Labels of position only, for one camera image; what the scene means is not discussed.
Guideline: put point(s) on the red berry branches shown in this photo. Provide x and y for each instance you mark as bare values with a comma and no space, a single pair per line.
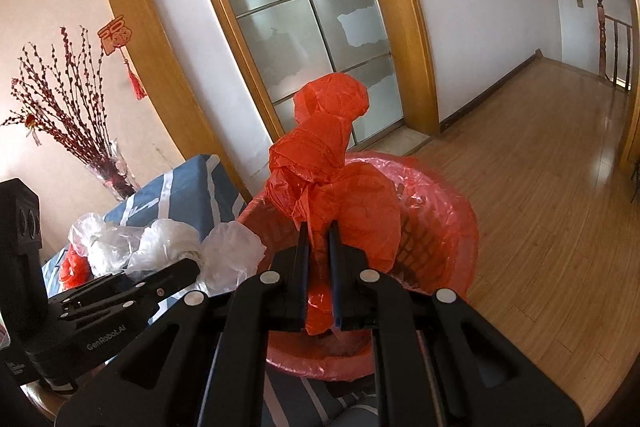
65,117

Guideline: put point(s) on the blue striped tablecloth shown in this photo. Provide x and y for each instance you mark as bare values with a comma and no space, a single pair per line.
190,187

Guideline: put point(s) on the red lined waste basket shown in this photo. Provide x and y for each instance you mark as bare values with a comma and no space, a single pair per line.
440,227

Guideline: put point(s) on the wooden wall trim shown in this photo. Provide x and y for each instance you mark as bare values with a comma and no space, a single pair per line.
150,47

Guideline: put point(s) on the small red lantern charm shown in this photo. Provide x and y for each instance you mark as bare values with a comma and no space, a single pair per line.
31,123

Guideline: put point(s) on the frosted glass door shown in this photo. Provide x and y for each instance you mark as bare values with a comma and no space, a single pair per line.
310,17

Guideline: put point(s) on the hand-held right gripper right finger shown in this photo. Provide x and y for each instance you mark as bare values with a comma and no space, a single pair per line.
336,297

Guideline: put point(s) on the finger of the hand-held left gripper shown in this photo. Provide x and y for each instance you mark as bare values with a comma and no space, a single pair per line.
165,274
115,307

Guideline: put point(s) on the grey striped cloth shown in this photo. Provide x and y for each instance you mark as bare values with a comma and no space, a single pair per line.
300,397

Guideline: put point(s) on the clear crumpled plastic bag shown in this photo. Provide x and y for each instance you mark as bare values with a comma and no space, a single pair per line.
230,257

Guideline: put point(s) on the red plastic bag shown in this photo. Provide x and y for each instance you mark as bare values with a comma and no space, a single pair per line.
320,167
75,269

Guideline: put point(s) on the wooden stair railing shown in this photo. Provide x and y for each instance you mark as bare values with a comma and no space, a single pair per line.
602,37

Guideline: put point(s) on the glass vase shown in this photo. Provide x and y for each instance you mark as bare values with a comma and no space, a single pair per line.
117,179

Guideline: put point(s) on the wooden door frame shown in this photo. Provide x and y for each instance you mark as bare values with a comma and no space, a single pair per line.
395,7

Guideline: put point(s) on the red hanging knot ornament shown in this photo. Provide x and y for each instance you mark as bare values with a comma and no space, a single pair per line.
116,36

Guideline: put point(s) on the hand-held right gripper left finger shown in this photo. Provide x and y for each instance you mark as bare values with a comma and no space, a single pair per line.
295,287

